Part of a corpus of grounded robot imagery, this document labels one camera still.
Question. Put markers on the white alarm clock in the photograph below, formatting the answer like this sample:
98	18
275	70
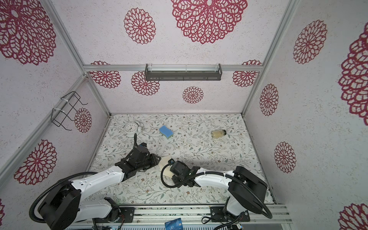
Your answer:
133	128

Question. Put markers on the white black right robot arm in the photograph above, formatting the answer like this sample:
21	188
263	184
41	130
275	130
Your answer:
247	191

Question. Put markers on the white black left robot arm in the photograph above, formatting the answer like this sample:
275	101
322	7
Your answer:
65	202

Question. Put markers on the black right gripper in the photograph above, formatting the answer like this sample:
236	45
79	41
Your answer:
176	178

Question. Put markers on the black wire wall basket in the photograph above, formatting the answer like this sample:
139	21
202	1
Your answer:
71	99

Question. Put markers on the blue yellow sponge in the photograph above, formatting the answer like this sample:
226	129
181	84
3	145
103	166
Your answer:
165	131

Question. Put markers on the glass jar with black lid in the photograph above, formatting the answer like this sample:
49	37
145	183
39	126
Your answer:
218	133

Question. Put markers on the blue card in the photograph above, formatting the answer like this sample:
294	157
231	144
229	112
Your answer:
175	224

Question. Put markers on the cream square paper sheet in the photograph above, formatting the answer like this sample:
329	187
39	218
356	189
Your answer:
163	162

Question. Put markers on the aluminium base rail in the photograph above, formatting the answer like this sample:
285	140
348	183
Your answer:
195	217

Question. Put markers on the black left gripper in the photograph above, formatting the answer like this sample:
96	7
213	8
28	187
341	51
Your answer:
154	160

